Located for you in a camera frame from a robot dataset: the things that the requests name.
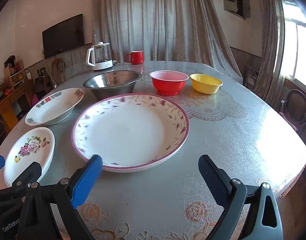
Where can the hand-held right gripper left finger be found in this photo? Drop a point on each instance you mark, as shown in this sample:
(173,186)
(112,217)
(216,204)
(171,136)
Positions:
(88,180)

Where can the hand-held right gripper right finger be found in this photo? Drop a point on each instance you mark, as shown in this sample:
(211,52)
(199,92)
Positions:
(213,180)

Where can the small plate with rose print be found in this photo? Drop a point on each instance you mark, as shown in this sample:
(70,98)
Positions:
(28,152)

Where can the large purple floral rim plate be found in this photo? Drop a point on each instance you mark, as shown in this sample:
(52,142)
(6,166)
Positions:
(130,132)

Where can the medium plate with flower prints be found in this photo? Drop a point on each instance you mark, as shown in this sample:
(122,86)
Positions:
(55,107)

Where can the stainless steel bowl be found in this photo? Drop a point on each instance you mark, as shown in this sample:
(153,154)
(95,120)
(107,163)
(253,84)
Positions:
(110,90)

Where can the yellow plastic bowl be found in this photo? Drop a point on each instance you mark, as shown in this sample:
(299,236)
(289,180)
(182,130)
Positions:
(205,87)

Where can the red plastic bowl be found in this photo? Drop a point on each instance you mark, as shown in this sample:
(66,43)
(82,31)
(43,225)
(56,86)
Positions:
(168,86)

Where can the wooden cabinet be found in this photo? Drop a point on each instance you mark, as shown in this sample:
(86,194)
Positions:
(8,105)

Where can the pink plastic bag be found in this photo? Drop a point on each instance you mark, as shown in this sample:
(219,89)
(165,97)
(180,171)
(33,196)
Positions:
(34,100)

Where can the dark box appliance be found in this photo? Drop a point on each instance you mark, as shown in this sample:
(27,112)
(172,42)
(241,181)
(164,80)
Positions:
(39,83)

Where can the white power strip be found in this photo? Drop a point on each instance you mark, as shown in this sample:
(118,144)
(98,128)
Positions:
(55,86)

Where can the pink cloth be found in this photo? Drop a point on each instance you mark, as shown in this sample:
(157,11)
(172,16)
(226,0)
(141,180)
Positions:
(289,120)

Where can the wooden curved-back chair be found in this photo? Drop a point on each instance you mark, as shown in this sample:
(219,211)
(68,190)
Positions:
(54,67)

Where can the dark round-back chair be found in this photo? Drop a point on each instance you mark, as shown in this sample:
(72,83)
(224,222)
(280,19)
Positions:
(295,100)

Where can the white glass electric kettle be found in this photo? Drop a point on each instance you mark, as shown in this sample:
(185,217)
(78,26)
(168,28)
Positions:
(100,62)

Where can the red mug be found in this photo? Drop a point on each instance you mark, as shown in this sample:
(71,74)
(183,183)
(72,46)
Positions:
(136,58)

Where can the grey window curtain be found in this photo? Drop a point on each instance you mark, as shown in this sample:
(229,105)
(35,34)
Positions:
(270,42)

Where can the window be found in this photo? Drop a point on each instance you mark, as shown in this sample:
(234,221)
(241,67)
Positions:
(300,50)

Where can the grey door curtain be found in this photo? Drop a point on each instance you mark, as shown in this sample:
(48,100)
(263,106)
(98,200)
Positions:
(168,17)

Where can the black wall television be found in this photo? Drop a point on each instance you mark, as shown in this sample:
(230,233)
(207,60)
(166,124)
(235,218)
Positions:
(63,36)

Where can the wall electrical panel box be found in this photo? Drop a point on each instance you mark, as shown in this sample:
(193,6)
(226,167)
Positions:
(229,0)

